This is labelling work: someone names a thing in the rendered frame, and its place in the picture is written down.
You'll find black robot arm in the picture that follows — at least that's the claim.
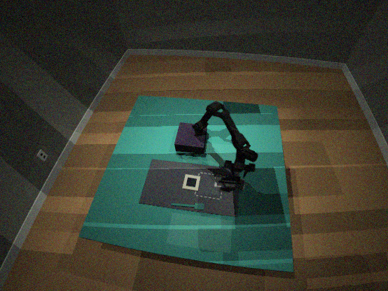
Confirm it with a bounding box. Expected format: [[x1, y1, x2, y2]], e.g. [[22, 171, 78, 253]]
[[192, 101, 258, 173]]

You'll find dark grey flat mat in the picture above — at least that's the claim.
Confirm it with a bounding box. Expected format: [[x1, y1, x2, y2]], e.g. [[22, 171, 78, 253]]
[[139, 159, 239, 217]]

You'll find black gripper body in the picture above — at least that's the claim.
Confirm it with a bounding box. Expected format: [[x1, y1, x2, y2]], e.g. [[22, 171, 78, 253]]
[[224, 156, 256, 171]]

